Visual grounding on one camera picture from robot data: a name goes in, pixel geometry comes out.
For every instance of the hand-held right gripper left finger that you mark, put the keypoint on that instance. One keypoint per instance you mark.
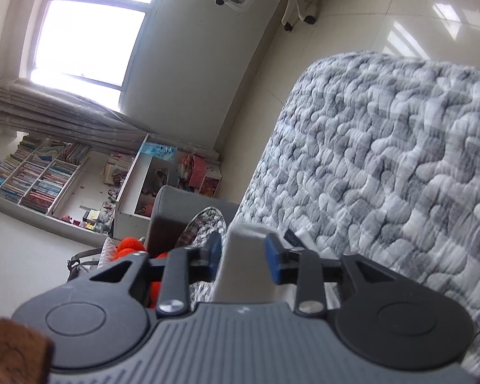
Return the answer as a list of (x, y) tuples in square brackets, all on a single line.
[(215, 254)]

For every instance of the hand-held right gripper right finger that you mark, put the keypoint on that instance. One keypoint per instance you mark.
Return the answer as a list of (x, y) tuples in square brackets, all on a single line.
[(272, 256)]

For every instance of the white printed t-shirt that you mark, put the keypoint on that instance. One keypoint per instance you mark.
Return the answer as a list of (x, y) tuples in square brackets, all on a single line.
[(244, 268)]

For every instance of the person's right forearm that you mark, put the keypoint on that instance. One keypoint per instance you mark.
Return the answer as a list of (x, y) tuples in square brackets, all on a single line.
[(16, 352)]

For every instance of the dark grey sofa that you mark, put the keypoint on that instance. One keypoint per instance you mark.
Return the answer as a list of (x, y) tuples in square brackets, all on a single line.
[(168, 216)]

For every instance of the printed storage box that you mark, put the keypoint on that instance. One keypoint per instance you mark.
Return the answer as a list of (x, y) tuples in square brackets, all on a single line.
[(210, 184)]

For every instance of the pink plastic basket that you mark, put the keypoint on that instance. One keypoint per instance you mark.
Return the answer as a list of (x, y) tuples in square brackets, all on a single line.
[(196, 172)]

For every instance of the orange pumpkin cushion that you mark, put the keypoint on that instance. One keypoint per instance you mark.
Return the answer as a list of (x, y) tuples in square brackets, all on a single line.
[(128, 246)]

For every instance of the light grey pillow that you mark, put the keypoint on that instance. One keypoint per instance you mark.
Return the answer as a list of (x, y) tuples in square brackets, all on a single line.
[(108, 250)]

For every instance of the blue printed sheet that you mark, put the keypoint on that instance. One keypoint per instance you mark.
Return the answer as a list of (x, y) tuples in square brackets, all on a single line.
[(158, 150)]

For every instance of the grey backpack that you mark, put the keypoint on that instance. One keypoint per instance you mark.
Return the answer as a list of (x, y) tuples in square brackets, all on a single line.
[(80, 256)]

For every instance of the white bookshelf desk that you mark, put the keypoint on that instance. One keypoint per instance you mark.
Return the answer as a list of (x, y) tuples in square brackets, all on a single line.
[(96, 184)]

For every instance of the grey checked quilt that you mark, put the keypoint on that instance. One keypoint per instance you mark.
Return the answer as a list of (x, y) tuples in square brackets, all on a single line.
[(384, 148)]

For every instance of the rows of books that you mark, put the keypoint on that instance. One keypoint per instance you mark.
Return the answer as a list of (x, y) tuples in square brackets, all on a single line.
[(36, 180)]

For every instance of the grey patterned curtain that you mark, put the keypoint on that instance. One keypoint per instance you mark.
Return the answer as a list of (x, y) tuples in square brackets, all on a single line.
[(64, 116)]

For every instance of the grey office chair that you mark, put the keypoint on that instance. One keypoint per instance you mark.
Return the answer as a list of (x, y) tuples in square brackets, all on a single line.
[(296, 4)]

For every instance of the window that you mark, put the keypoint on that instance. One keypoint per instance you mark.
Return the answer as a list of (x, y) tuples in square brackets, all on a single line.
[(84, 36)]

